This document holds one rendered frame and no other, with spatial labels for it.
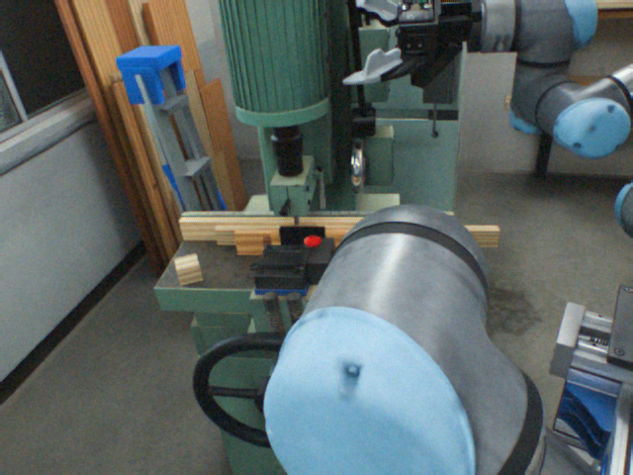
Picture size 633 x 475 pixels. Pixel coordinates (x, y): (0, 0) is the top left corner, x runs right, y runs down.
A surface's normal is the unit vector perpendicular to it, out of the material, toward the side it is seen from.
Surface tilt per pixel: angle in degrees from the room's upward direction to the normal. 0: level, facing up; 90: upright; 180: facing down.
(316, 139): 90
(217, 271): 0
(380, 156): 90
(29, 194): 90
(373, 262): 11
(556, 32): 90
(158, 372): 0
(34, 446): 0
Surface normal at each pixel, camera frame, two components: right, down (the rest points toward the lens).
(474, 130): -0.28, 0.55
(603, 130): 0.07, 0.54
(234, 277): -0.08, -0.83
